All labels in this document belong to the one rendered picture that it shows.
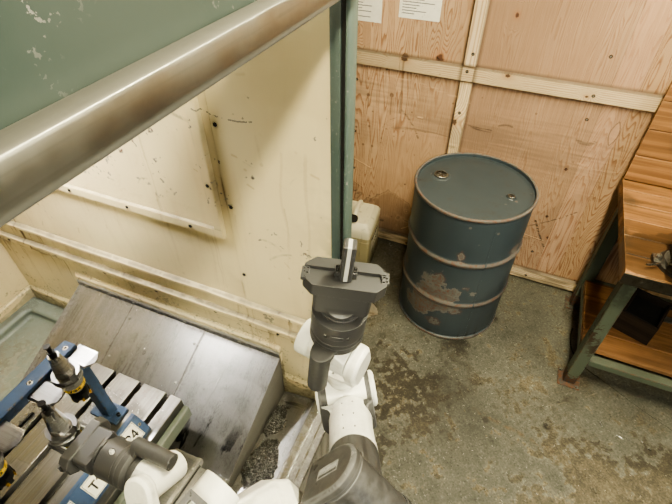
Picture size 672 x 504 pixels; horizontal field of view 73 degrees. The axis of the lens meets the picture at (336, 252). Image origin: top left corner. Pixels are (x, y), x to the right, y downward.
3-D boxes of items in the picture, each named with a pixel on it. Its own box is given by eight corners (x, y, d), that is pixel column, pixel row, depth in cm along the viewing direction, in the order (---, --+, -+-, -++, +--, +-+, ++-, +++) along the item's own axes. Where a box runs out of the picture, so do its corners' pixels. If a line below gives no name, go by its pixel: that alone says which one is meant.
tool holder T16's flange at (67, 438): (61, 415, 102) (56, 410, 100) (86, 421, 101) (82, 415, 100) (42, 443, 98) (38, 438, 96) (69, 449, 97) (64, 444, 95)
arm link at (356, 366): (371, 344, 76) (372, 361, 88) (324, 320, 78) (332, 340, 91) (352, 379, 74) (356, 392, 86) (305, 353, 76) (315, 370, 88)
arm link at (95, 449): (94, 406, 101) (138, 426, 97) (109, 427, 107) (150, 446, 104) (48, 459, 92) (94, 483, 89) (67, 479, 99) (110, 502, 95)
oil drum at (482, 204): (508, 289, 294) (552, 172, 234) (477, 357, 256) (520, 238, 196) (421, 255, 317) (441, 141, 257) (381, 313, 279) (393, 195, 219)
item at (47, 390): (69, 390, 107) (68, 389, 106) (51, 410, 103) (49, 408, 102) (47, 380, 108) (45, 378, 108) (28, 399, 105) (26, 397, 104)
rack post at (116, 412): (129, 410, 136) (93, 351, 116) (116, 426, 132) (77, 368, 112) (103, 398, 139) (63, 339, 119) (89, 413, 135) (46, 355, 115)
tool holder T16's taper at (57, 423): (57, 415, 100) (45, 399, 95) (76, 419, 99) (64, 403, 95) (44, 434, 96) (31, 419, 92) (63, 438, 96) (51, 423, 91)
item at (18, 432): (30, 433, 99) (28, 431, 99) (8, 455, 95) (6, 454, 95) (6, 421, 101) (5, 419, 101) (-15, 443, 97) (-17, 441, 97)
